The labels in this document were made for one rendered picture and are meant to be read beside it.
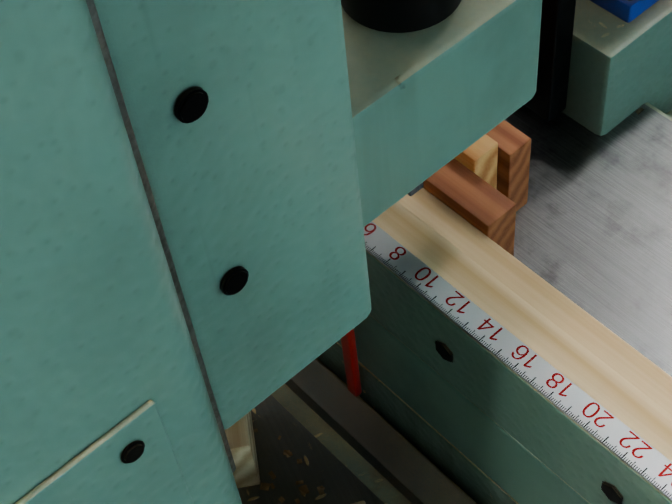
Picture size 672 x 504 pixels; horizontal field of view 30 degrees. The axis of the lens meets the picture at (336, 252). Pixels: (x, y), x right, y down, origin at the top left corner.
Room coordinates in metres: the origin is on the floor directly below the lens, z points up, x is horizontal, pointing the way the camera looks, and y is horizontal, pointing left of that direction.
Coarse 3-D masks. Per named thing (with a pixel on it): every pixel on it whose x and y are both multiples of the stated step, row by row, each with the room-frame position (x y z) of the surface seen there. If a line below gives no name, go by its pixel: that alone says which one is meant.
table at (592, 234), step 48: (576, 144) 0.45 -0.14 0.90; (624, 144) 0.45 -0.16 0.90; (528, 192) 0.42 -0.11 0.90; (576, 192) 0.42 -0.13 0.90; (624, 192) 0.41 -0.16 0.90; (528, 240) 0.39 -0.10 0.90; (576, 240) 0.39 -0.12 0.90; (624, 240) 0.38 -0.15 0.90; (576, 288) 0.36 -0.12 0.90; (624, 288) 0.35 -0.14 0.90; (384, 336) 0.35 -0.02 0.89; (624, 336) 0.32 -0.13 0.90; (432, 384) 0.32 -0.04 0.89; (480, 432) 0.29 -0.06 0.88; (528, 480) 0.27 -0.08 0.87
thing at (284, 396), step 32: (256, 416) 0.37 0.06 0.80; (288, 416) 0.36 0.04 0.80; (256, 448) 0.35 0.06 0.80; (288, 448) 0.34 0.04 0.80; (320, 448) 0.34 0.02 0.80; (352, 448) 0.34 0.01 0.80; (416, 448) 0.33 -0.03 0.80; (288, 480) 0.32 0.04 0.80; (320, 480) 0.32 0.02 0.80; (352, 480) 0.32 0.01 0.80; (384, 480) 0.32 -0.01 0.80
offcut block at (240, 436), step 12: (240, 420) 0.34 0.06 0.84; (228, 432) 0.33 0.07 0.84; (240, 432) 0.33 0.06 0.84; (252, 432) 0.35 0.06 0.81; (240, 444) 0.32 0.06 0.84; (252, 444) 0.33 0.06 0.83; (240, 456) 0.32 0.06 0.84; (252, 456) 0.32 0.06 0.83; (240, 468) 0.32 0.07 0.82; (252, 468) 0.32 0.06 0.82; (240, 480) 0.32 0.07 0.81; (252, 480) 0.32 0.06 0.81
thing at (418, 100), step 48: (480, 0) 0.39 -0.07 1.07; (528, 0) 0.39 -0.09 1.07; (384, 48) 0.37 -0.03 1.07; (432, 48) 0.36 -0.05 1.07; (480, 48) 0.37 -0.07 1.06; (528, 48) 0.39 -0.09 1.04; (384, 96) 0.34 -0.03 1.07; (432, 96) 0.36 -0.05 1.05; (480, 96) 0.37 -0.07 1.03; (528, 96) 0.39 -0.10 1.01; (384, 144) 0.34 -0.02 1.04; (432, 144) 0.36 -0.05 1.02; (384, 192) 0.34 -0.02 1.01
